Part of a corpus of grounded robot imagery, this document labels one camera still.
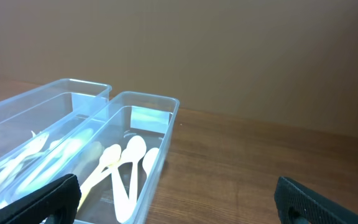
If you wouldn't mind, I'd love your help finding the broad white plastic fork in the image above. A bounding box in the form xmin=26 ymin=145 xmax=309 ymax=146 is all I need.
xmin=15 ymin=128 xmax=94 ymax=195

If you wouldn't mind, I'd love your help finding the left clear plastic container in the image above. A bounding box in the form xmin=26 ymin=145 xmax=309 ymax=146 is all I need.
xmin=0 ymin=78 xmax=112 ymax=208

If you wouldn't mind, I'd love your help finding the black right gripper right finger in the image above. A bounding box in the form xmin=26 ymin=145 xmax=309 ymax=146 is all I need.
xmin=274 ymin=176 xmax=358 ymax=224

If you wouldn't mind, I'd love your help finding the clear plastic container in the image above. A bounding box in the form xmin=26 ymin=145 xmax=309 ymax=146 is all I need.
xmin=0 ymin=78 xmax=112 ymax=208
xmin=0 ymin=90 xmax=180 ymax=224

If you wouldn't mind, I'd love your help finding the right clear plastic container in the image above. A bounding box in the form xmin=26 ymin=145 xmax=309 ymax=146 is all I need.
xmin=0 ymin=90 xmax=180 ymax=224

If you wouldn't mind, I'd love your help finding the yellow plastic spoon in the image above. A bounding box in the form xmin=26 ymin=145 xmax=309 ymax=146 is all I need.
xmin=77 ymin=144 xmax=121 ymax=211

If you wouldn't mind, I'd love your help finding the yellow plastic fork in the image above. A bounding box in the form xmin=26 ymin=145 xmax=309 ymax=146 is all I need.
xmin=0 ymin=132 xmax=49 ymax=185

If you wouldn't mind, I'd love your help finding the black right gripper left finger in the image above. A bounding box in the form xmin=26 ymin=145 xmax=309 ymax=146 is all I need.
xmin=0 ymin=174 xmax=81 ymax=224

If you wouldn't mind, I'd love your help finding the broad white plastic spoon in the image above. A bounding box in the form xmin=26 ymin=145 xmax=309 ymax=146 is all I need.
xmin=111 ymin=167 xmax=135 ymax=223

